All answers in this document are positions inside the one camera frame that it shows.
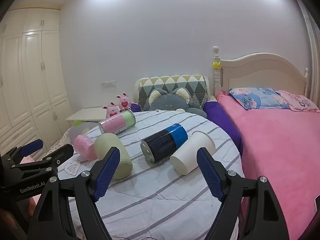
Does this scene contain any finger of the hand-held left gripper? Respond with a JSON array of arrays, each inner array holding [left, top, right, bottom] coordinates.
[[0, 139, 44, 167], [11, 143, 75, 172]]

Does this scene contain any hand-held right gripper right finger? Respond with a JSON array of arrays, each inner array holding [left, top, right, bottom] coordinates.
[[196, 147, 288, 240]]

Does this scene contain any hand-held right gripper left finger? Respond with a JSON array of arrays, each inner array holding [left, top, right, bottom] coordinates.
[[26, 146, 121, 240]]

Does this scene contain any white cup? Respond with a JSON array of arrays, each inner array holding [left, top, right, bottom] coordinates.
[[170, 130, 216, 176]]

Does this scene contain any pink cup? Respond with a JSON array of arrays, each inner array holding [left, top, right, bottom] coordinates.
[[73, 134, 98, 160]]

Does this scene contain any pale green cup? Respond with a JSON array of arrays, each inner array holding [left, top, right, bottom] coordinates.
[[94, 133, 134, 180]]

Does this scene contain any white nightstand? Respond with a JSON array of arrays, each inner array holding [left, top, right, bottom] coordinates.
[[65, 106, 111, 124]]

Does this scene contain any pink and green can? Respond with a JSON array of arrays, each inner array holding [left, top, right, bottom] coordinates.
[[98, 109, 137, 134]]

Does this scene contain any grey striped white sheet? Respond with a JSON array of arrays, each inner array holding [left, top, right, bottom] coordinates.
[[42, 110, 247, 240]]

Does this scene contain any black and blue can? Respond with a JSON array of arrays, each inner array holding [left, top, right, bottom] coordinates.
[[140, 123, 188, 165]]

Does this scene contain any pink bunny plush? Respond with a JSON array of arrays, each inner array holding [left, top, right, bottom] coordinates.
[[102, 102, 120, 119], [116, 93, 132, 112]]

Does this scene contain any cream wardrobe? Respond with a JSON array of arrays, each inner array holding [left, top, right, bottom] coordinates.
[[0, 7, 73, 157]]

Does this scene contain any pink blanket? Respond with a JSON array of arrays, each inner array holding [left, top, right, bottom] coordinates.
[[216, 91, 320, 240]]

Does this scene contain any grey cat plush cushion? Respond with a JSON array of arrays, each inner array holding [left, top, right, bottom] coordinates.
[[147, 88, 208, 118]]

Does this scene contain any blue floral pillow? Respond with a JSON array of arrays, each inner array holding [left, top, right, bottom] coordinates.
[[229, 88, 290, 110]]

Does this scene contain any triangle pattern quilted cushion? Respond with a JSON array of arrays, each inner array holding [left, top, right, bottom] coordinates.
[[134, 75, 210, 112]]

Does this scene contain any pink printed pillow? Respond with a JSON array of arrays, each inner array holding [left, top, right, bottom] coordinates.
[[276, 90, 320, 113]]

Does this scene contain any cream wooden headboard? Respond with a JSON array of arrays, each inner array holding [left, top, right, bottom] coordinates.
[[212, 46, 311, 99]]

